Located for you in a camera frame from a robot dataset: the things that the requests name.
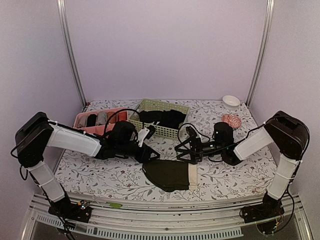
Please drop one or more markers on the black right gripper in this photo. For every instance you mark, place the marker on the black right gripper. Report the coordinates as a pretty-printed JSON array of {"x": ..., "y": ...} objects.
[{"x": 195, "y": 143}]

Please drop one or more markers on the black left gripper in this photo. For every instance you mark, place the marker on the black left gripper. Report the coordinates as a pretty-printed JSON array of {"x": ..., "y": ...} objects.
[{"x": 145, "y": 155}]

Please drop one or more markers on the dark green underwear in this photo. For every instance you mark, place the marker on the dark green underwear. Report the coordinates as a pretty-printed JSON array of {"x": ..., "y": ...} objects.
[{"x": 171, "y": 175}]

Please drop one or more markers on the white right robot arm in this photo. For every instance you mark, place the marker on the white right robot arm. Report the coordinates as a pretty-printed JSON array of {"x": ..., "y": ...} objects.
[{"x": 289, "y": 134}]

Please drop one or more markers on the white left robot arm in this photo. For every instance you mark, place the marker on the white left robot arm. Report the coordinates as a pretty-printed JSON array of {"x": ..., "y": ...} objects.
[{"x": 31, "y": 140}]

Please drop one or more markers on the orange rolled underwear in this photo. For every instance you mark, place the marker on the orange rolled underwear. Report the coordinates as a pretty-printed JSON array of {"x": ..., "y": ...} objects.
[{"x": 122, "y": 116}]

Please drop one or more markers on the brown rolled underwear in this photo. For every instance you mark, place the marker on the brown rolled underwear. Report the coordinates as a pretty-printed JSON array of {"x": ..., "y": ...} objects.
[{"x": 111, "y": 117}]

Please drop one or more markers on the grey rolled underwear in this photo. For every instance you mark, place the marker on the grey rolled underwear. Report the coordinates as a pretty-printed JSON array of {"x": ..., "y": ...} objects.
[{"x": 101, "y": 118}]

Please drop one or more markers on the black rolled underwear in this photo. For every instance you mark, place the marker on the black rolled underwear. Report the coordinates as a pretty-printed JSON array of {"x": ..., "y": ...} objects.
[{"x": 91, "y": 120}]

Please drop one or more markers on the beige rolled underwear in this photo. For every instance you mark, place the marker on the beige rolled underwear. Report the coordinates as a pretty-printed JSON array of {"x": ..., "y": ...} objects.
[{"x": 82, "y": 122}]

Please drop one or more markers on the green plastic basket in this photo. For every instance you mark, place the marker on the green plastic basket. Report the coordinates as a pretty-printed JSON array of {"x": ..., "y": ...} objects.
[{"x": 150, "y": 104}]

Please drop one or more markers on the black clothes in basket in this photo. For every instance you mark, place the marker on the black clothes in basket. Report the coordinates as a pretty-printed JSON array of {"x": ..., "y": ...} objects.
[{"x": 166, "y": 118}]

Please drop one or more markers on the green tape piece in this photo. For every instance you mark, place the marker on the green tape piece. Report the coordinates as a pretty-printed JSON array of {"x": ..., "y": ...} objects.
[{"x": 114, "y": 205}]

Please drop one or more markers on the white ceramic bowl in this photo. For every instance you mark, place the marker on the white ceramic bowl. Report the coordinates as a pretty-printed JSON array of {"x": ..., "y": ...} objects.
[{"x": 230, "y": 102}]

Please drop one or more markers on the pink divided organizer box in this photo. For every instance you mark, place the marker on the pink divided organizer box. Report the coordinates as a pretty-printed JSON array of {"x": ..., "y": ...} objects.
[{"x": 98, "y": 130}]

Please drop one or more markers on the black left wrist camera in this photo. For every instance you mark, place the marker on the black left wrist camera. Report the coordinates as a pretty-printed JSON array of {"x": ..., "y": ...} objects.
[{"x": 122, "y": 132}]

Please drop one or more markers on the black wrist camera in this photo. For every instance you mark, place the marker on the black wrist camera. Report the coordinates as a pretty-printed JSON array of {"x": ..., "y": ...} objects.
[
  {"x": 223, "y": 133},
  {"x": 122, "y": 132}
]

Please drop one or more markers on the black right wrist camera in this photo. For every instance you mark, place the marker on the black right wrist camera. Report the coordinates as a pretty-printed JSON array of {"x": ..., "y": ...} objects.
[{"x": 223, "y": 133}]

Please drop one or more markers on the aluminium front rail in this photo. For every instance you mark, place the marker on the aluminium front rail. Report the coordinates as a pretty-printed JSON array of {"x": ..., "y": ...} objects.
[{"x": 178, "y": 220}]

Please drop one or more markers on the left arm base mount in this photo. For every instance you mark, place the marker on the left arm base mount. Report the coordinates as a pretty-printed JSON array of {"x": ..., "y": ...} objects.
[{"x": 65, "y": 209}]

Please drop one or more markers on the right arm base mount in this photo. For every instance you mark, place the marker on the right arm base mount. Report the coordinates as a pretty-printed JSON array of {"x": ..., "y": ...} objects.
[{"x": 269, "y": 208}]

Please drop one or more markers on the right aluminium frame post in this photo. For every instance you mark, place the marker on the right aluminium frame post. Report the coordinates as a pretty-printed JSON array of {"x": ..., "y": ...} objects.
[{"x": 270, "y": 4}]

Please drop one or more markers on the aluminium frame post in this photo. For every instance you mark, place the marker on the aluminium frame post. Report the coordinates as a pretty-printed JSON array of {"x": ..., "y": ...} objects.
[
  {"x": 270, "y": 4},
  {"x": 62, "y": 13}
]

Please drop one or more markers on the left aluminium frame post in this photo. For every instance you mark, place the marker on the left aluminium frame post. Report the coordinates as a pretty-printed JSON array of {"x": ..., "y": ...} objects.
[{"x": 62, "y": 13}]

